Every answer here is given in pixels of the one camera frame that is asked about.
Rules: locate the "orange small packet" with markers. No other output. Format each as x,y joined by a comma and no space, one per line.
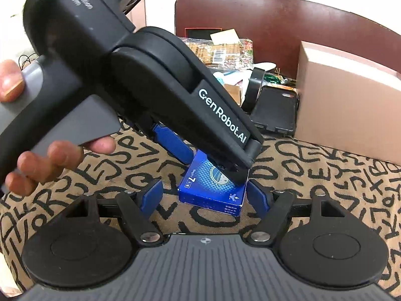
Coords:
233,94

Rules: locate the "white cardboard box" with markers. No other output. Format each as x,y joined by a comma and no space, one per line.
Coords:
344,100

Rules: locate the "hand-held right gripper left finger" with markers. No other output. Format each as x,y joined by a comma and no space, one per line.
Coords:
151,196

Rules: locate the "blue card box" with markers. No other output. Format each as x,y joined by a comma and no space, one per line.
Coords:
206,196

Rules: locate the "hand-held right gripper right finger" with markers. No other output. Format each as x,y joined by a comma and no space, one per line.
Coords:
259,196

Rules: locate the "black tape roll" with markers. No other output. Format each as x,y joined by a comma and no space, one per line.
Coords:
252,91

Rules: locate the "red black flat box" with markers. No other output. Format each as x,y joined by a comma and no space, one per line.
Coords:
200,33

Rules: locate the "clear plastic snack packet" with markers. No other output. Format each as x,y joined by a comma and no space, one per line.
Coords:
225,53

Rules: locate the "black phone case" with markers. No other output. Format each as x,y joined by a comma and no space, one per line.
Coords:
275,113

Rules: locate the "green foil candy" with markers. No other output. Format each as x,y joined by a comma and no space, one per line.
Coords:
273,78

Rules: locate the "dark brown wooden headboard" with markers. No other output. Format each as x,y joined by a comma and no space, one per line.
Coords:
297,18

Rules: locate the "person's left hand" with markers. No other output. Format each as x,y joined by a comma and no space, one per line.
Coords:
53,160

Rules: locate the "white packet green logo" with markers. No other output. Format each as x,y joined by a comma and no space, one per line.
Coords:
227,76

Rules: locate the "yellow green small box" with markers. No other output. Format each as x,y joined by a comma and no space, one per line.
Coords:
224,36

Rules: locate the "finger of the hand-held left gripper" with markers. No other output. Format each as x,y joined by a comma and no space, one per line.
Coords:
238,175
175,145

